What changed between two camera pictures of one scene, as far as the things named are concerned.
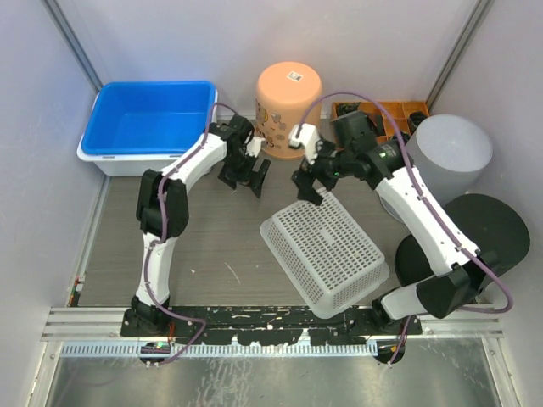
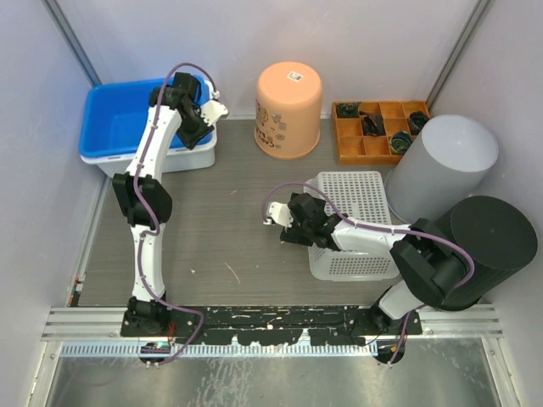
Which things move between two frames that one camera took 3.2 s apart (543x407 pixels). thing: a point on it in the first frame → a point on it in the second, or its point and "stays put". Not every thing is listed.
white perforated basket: [326, 257] → [363, 196]
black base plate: [258, 326] stays put
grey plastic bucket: [450, 153] stays put
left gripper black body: [241, 165] → [193, 126]
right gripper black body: [329, 164] → [294, 232]
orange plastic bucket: [288, 94] stays put
